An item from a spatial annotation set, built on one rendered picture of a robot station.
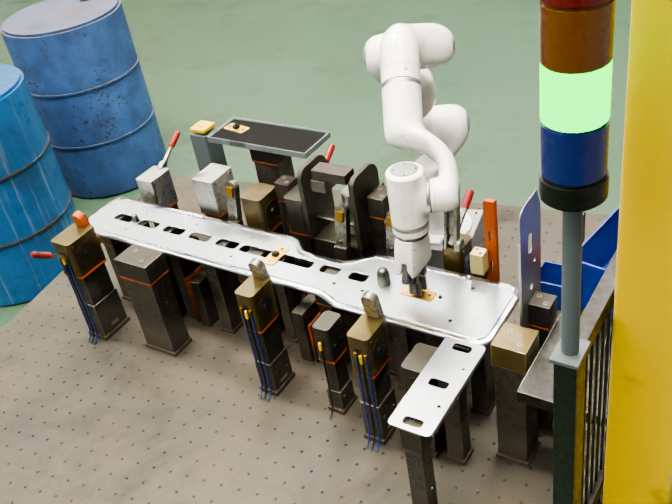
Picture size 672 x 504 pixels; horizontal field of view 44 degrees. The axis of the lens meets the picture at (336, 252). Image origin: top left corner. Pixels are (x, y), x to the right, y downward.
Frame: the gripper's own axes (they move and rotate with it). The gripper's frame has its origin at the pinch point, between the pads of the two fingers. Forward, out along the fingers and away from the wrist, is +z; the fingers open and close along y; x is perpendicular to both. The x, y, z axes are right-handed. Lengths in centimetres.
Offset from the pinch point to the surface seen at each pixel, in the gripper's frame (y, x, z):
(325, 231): -24, -43, 10
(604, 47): 60, 59, -89
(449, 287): -9.2, 3.4, 6.7
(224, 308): 1, -66, 27
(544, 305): -1.9, 30.3, -1.3
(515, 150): -242, -74, 107
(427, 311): 1.0, 2.4, 6.7
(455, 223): -18.8, 1.5, -5.7
